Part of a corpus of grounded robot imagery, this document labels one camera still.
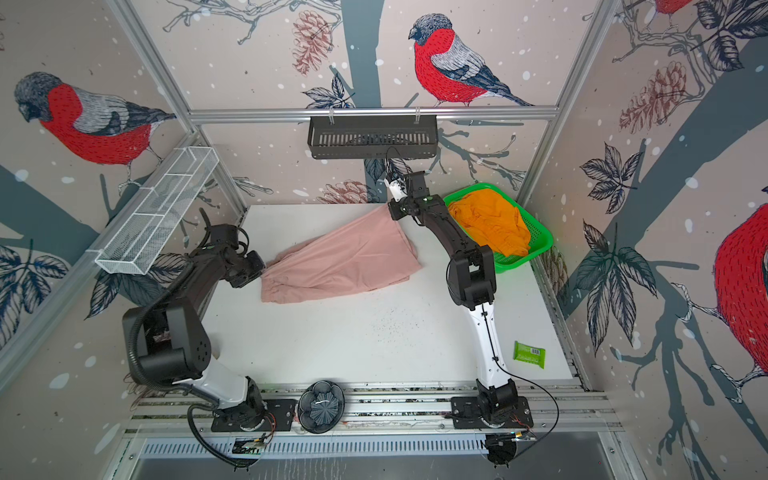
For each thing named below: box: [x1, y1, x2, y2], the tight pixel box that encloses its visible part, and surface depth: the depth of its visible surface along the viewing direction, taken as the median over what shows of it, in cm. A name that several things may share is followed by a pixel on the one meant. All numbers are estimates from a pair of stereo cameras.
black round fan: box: [298, 380, 346, 434], surface depth 75 cm
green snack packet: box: [513, 341, 547, 369], surface depth 85 cm
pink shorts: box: [260, 205, 422, 303], surface depth 98 cm
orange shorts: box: [449, 189, 531, 257], surface depth 112 cm
